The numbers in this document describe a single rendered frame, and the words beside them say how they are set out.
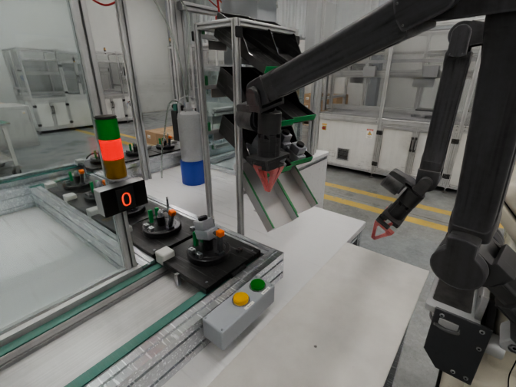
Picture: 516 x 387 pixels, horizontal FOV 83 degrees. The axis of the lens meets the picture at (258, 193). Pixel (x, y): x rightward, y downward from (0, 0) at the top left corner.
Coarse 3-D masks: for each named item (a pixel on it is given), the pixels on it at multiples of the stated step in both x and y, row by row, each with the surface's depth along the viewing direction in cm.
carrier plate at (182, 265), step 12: (192, 240) 102; (228, 240) 102; (180, 252) 95; (240, 252) 95; (252, 252) 95; (168, 264) 89; (180, 264) 89; (192, 264) 89; (228, 264) 89; (240, 264) 89; (180, 276) 86; (192, 276) 84; (204, 276) 84; (216, 276) 84; (228, 276) 86; (204, 288) 79
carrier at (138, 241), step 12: (168, 204) 112; (156, 216) 111; (168, 216) 114; (180, 216) 119; (132, 228) 110; (144, 228) 106; (156, 228) 106; (168, 228) 104; (180, 228) 109; (132, 240) 102; (144, 240) 102; (156, 240) 102; (168, 240) 102; (180, 240) 102; (144, 252) 97
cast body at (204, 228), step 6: (204, 216) 90; (198, 222) 89; (204, 222) 89; (210, 222) 91; (198, 228) 90; (204, 228) 89; (210, 228) 90; (216, 228) 91; (198, 234) 91; (204, 234) 89; (210, 234) 89
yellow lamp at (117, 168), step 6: (108, 162) 72; (114, 162) 73; (120, 162) 74; (108, 168) 73; (114, 168) 73; (120, 168) 74; (108, 174) 74; (114, 174) 74; (120, 174) 74; (126, 174) 76
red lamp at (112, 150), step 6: (120, 138) 73; (102, 144) 71; (108, 144) 71; (114, 144) 72; (120, 144) 73; (102, 150) 72; (108, 150) 71; (114, 150) 72; (120, 150) 73; (102, 156) 73; (108, 156) 72; (114, 156) 72; (120, 156) 73
